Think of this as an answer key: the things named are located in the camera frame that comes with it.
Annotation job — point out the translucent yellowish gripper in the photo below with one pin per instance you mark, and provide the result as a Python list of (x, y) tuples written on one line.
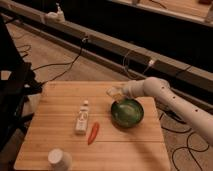
[(119, 93)]

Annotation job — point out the white sponge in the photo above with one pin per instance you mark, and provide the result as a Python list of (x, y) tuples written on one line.
[(112, 91)]

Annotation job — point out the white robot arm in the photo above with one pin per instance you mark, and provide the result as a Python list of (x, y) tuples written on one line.
[(200, 120)]

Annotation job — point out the green ceramic bowl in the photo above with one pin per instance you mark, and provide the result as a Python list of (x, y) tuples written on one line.
[(127, 113)]

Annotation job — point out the red chili pepper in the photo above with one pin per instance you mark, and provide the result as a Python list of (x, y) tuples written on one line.
[(93, 133)]

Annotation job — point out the white squeeze bottle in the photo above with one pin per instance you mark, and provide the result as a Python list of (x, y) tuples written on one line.
[(82, 119)]

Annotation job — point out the white paper cup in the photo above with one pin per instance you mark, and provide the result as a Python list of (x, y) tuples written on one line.
[(59, 160)]

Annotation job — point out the black equipment stand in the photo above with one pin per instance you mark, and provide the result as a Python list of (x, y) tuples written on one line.
[(17, 81)]

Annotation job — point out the long metal rail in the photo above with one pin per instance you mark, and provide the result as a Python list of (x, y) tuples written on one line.
[(182, 48)]

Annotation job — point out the white object on rail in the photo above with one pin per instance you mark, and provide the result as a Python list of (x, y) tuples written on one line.
[(58, 15)]

